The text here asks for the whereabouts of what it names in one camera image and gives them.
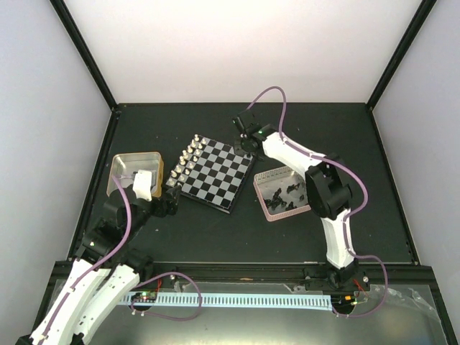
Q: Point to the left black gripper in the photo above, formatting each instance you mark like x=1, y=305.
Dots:
x=172, y=203

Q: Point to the pink metal tin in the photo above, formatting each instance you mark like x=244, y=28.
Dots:
x=268, y=182

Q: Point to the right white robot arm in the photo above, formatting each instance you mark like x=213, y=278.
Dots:
x=328, y=188

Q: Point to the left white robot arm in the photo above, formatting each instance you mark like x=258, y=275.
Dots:
x=105, y=268

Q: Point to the small green circuit board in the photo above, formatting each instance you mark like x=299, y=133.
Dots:
x=144, y=297

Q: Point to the black and silver chessboard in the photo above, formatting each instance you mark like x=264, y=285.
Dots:
x=217, y=177

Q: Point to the gold metal tin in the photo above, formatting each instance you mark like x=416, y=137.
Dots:
x=124, y=167

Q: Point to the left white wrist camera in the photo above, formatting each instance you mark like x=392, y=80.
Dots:
x=142, y=184

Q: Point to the light blue cable duct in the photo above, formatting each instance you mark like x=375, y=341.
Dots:
x=236, y=300

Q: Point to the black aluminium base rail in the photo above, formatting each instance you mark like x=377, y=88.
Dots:
x=314, y=276

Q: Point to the left black frame post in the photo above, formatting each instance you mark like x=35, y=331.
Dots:
x=66, y=18

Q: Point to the black frame post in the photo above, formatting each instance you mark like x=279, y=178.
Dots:
x=66, y=18
x=416, y=23

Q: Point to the right black frame post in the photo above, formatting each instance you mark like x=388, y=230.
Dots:
x=416, y=23

